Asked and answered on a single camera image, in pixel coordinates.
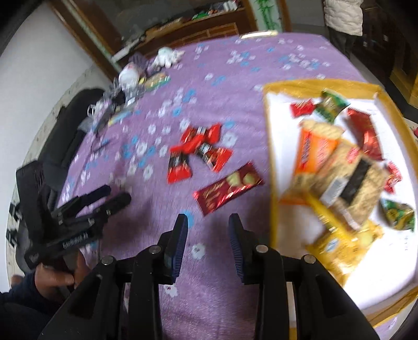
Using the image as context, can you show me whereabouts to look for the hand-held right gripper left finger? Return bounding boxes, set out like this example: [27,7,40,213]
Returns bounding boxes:
[37,213,189,340]

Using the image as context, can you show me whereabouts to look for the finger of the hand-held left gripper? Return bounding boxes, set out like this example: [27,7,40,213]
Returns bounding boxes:
[60,192,132,229]
[50,185,112,218]

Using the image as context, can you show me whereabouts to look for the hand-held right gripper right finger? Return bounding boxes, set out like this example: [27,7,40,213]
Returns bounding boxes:
[228,213,381,340]

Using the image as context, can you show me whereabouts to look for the dark red cookie packet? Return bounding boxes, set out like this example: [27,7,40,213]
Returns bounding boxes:
[193,162,264,216]

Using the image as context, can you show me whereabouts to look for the red black candy packet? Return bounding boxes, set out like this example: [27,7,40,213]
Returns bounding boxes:
[196,144,233,173]
[167,150,193,184]
[179,123,223,152]

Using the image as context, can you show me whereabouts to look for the yellow snack packet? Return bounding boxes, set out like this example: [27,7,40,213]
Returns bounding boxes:
[305,193,384,285]

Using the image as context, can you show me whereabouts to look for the orange cracker packet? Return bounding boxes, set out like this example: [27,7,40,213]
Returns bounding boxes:
[281,119,345,203]

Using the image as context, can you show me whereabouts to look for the yellow-edged white box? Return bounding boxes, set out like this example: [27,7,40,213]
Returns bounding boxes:
[263,79,418,327]

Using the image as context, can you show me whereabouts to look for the clear oat bar packet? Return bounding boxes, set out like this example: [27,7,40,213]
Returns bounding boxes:
[310,140,389,229]

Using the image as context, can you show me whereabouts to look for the small red candy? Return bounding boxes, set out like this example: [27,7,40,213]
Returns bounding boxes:
[384,162,403,194]
[290,100,316,118]

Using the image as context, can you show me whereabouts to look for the green snack packet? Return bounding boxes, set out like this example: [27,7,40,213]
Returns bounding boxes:
[380,198,416,231]
[314,89,350,123]

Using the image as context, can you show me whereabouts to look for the dark red snack packet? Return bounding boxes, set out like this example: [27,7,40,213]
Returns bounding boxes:
[345,108,384,161]

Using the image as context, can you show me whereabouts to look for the person's left forearm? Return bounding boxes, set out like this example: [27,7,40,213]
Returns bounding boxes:
[0,271,69,340]

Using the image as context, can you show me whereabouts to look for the person's left hand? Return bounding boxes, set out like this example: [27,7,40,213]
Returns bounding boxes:
[33,252,89,295]

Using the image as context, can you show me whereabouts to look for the black chair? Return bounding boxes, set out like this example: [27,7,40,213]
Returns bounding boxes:
[42,88,105,193]

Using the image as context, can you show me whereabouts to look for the dark phone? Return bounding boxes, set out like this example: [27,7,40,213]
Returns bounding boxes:
[95,105,115,131]

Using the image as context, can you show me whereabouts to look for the yellow blue booklet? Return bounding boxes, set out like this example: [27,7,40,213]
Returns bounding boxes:
[108,106,134,126]

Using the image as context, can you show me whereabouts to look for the clear plastic bags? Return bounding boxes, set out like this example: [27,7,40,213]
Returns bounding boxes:
[108,78,144,105]

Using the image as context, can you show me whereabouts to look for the white plastic jar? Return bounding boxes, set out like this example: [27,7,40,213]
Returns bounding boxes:
[118,62,141,89]

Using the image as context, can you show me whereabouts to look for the green yellow flat packet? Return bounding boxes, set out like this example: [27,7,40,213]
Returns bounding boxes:
[144,72,171,90]

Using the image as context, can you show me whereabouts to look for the black perforated stand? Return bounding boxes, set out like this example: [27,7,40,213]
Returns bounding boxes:
[129,52,154,71]

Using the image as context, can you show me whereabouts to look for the wooden counter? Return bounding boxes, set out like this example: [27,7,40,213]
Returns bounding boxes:
[111,7,258,63]

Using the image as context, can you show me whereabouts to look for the bamboo wall decal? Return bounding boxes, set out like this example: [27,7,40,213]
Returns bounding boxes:
[256,0,285,31]

